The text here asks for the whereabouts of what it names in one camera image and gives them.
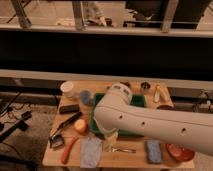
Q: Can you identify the red yellow apple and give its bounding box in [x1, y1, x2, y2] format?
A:
[74, 119, 87, 134]

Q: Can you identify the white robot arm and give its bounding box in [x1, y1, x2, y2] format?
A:
[94, 83, 213, 156]

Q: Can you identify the purple bowl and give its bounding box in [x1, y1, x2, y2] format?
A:
[157, 105, 175, 110]

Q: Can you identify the red bowl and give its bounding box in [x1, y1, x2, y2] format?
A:
[166, 143, 195, 162]

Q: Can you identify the silver fork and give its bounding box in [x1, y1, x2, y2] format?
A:
[106, 147, 136, 153]

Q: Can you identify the grey folded cloth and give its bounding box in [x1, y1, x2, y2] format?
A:
[80, 137, 102, 168]

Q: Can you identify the blue sponge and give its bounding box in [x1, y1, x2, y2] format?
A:
[146, 140, 163, 164]

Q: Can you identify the orange carrot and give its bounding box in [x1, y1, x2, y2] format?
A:
[61, 137, 79, 164]

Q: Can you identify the green plastic tray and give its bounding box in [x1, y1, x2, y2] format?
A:
[90, 93, 146, 137]

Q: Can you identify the black rectangular block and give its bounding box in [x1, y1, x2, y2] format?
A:
[59, 104, 80, 114]

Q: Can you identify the blue grey cup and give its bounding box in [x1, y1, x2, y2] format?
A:
[80, 90, 93, 106]

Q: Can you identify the dark grape bunch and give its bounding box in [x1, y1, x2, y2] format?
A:
[107, 81, 132, 90]

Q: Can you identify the small metal cup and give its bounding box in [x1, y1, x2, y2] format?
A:
[141, 82, 151, 90]

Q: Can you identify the white cup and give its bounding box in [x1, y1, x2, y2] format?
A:
[60, 81, 75, 98]

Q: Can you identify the black stand on floor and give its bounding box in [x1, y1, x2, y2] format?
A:
[0, 111, 32, 143]

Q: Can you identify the black handled brush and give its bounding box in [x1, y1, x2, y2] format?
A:
[49, 112, 82, 149]

